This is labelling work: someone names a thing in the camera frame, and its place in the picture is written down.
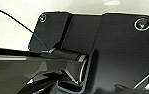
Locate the round silver base bolt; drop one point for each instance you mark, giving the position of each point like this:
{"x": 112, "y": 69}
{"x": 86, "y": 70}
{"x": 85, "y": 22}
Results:
{"x": 141, "y": 24}
{"x": 43, "y": 17}

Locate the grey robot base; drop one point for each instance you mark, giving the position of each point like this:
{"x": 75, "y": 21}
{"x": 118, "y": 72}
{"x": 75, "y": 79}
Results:
{"x": 123, "y": 53}

